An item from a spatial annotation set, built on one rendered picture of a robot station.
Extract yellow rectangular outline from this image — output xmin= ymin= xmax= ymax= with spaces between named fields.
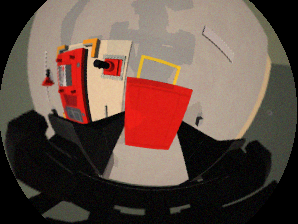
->
xmin=137 ymin=55 xmax=181 ymax=84

